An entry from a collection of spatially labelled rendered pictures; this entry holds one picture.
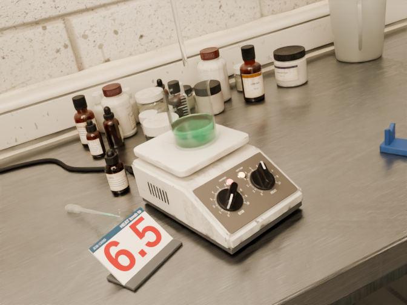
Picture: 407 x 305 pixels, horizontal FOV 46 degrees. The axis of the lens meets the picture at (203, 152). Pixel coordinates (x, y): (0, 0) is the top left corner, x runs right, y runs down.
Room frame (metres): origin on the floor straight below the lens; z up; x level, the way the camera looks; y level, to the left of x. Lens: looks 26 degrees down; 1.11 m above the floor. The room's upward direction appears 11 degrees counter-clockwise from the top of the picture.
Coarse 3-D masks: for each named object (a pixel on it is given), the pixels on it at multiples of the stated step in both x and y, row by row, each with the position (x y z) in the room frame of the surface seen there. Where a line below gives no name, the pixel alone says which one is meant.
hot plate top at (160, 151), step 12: (168, 132) 0.64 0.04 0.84; (228, 132) 0.60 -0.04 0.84; (240, 132) 0.59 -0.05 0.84; (144, 144) 0.61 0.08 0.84; (156, 144) 0.60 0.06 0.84; (168, 144) 0.59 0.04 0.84; (216, 144) 0.57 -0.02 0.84; (228, 144) 0.56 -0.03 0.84; (240, 144) 0.56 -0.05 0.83; (144, 156) 0.58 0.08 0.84; (156, 156) 0.56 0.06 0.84; (168, 156) 0.56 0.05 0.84; (180, 156) 0.55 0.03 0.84; (192, 156) 0.54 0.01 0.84; (204, 156) 0.54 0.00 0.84; (216, 156) 0.54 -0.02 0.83; (168, 168) 0.53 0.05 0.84; (180, 168) 0.52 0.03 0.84; (192, 168) 0.52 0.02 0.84
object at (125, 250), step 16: (128, 224) 0.50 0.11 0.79; (144, 224) 0.50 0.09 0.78; (112, 240) 0.47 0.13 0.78; (128, 240) 0.48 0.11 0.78; (144, 240) 0.48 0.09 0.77; (160, 240) 0.49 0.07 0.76; (112, 256) 0.46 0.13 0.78; (128, 256) 0.46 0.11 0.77; (144, 256) 0.47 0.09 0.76; (128, 272) 0.44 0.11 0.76
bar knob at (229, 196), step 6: (234, 186) 0.49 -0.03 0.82; (222, 192) 0.49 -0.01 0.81; (228, 192) 0.48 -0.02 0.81; (234, 192) 0.48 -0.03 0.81; (222, 198) 0.49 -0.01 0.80; (228, 198) 0.47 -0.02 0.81; (234, 198) 0.47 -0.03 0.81; (240, 198) 0.49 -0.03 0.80; (222, 204) 0.48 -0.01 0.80; (228, 204) 0.47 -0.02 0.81; (234, 204) 0.48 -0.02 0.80; (240, 204) 0.48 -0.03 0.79; (228, 210) 0.47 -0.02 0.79; (234, 210) 0.47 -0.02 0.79
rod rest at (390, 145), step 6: (390, 126) 0.62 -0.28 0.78; (390, 132) 0.61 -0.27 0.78; (390, 138) 0.61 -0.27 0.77; (396, 138) 0.63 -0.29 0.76; (384, 144) 0.62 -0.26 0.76; (390, 144) 0.61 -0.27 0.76; (396, 144) 0.61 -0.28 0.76; (402, 144) 0.61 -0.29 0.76; (384, 150) 0.61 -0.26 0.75; (390, 150) 0.60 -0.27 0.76; (396, 150) 0.60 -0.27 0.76; (402, 150) 0.59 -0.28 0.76
